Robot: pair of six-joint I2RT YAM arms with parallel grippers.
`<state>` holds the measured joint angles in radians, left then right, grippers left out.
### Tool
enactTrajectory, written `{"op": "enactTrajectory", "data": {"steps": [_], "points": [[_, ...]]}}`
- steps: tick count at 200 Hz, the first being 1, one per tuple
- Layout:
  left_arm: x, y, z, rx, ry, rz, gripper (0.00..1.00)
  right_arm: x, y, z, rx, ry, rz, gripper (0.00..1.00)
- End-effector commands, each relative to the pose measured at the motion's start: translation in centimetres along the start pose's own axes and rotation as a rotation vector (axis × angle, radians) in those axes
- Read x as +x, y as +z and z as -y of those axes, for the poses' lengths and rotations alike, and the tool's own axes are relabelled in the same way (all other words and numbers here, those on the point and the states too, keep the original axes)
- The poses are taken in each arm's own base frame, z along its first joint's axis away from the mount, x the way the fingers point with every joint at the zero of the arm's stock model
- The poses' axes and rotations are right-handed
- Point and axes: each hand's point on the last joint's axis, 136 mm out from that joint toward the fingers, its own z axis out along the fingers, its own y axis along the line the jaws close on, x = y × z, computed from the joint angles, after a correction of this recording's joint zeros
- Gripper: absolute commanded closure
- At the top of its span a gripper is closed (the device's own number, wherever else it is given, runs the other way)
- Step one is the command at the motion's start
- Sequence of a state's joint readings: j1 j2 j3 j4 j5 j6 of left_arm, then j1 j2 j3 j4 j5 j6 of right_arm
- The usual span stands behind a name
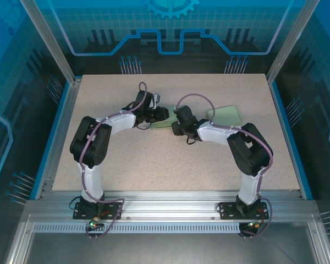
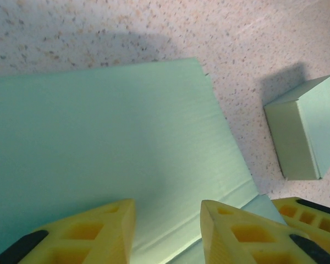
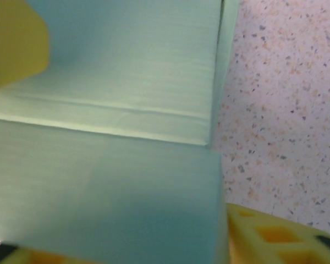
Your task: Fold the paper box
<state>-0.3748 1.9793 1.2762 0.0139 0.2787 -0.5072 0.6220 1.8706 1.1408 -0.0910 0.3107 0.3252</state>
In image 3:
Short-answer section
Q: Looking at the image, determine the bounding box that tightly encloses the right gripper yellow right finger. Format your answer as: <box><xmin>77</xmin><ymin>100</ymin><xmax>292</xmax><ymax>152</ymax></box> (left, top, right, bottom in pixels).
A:
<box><xmin>227</xmin><ymin>203</ymin><xmax>330</xmax><ymax>264</ymax></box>

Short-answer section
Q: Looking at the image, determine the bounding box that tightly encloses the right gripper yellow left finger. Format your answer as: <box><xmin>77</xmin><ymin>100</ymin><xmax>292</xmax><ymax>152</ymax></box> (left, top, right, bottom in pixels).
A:
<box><xmin>0</xmin><ymin>241</ymin><xmax>69</xmax><ymax>264</ymax></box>

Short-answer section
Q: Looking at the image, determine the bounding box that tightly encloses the green paper box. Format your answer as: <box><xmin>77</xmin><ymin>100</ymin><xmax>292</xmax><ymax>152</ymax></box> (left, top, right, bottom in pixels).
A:
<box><xmin>0</xmin><ymin>0</ymin><xmax>240</xmax><ymax>264</ymax></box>

